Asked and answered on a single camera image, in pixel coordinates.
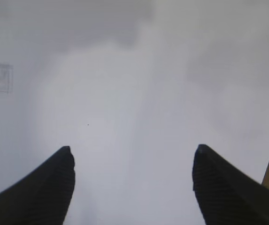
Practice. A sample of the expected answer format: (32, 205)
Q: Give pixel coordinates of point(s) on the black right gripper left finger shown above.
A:
(44, 195)

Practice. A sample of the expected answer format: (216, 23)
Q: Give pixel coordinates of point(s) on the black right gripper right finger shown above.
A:
(225, 195)

